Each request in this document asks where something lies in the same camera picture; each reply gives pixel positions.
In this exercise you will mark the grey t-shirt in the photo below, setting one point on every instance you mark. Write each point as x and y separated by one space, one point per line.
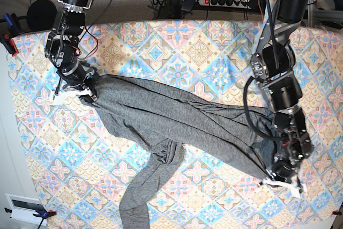
163 119

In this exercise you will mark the patterned tablecloth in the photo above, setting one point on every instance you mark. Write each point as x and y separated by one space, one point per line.
81 171

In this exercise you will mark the blue clamp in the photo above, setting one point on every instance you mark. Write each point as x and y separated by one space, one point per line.
13 23

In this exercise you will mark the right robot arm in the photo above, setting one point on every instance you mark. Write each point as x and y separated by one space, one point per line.
63 52

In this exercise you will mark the white wall box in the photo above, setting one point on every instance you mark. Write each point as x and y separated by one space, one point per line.
23 208

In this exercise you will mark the round black stool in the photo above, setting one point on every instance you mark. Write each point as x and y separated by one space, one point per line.
41 15

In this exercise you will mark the white power strip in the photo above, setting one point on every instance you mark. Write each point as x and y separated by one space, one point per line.
243 4

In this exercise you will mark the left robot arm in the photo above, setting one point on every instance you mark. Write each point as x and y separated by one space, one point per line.
272 65

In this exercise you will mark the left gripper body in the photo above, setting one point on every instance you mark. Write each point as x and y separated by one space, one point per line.
282 169

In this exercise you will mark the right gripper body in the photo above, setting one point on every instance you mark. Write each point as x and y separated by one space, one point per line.
78 75

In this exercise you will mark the red black clamp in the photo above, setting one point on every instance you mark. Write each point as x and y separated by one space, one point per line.
9 44

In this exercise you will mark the red clamp bottom right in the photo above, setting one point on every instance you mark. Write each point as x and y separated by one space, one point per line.
336 213

